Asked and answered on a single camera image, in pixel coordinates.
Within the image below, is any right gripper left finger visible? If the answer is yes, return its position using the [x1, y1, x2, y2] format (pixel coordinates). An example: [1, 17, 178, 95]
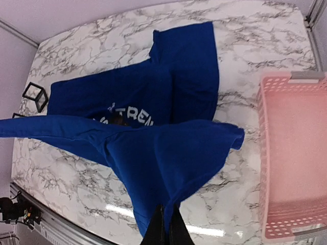
[143, 205, 166, 245]

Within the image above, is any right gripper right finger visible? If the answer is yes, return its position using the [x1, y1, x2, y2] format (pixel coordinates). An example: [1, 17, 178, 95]
[169, 205, 194, 245]

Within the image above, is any blue panda t-shirt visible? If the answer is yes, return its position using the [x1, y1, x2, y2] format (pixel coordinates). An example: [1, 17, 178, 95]
[1, 22, 245, 235]

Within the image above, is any black display box with brooch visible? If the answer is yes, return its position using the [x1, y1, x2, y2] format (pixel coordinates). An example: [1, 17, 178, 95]
[12, 113, 24, 118]

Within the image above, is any pink perforated plastic basket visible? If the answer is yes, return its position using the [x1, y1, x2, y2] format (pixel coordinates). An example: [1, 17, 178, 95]
[257, 71, 326, 243]

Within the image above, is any front aluminium rail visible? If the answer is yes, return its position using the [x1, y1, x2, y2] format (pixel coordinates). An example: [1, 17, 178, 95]
[10, 182, 113, 245]

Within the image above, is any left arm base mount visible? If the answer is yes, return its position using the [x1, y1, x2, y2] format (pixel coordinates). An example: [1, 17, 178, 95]
[1, 191, 41, 230]

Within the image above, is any left aluminium frame post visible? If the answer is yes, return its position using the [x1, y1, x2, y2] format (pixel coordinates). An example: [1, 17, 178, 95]
[0, 19, 39, 48]

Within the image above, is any aluminium frame post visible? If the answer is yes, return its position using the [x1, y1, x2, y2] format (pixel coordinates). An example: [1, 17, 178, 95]
[0, 19, 39, 48]
[305, 0, 326, 29]

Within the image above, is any right aluminium frame post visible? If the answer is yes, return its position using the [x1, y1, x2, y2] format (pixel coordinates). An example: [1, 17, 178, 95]
[305, 0, 326, 29]

